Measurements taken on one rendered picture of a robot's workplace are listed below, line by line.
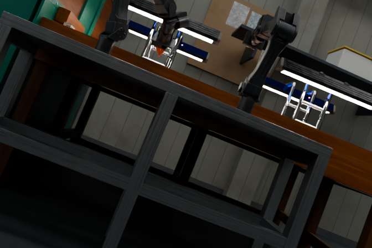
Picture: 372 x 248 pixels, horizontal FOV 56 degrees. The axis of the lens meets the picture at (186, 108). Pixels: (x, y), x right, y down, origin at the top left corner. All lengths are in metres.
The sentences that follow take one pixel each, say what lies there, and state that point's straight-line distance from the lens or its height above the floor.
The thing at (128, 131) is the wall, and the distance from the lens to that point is 4.07.
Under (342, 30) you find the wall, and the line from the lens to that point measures 4.85.
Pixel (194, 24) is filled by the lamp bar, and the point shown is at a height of 1.08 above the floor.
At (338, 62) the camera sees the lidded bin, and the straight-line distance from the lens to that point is 4.11.
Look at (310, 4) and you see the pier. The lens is 4.53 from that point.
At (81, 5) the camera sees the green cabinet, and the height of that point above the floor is 0.97.
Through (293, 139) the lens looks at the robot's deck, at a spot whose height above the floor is 0.65.
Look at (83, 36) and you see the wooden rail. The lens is 1.64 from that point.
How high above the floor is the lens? 0.53
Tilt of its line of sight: 4 degrees up
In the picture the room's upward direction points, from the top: 22 degrees clockwise
